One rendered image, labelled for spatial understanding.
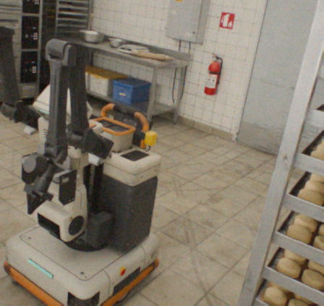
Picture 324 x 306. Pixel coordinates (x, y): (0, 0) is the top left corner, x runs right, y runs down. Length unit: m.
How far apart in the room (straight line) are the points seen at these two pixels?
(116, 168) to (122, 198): 0.16
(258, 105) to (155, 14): 1.96
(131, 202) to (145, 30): 4.05
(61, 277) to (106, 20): 4.79
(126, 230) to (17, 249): 0.59
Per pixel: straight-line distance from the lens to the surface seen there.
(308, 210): 0.82
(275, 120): 4.84
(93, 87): 5.58
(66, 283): 1.99
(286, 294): 1.05
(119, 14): 6.05
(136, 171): 1.88
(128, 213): 1.98
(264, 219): 0.82
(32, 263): 2.12
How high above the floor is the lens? 1.57
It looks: 20 degrees down
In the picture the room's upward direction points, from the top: 9 degrees clockwise
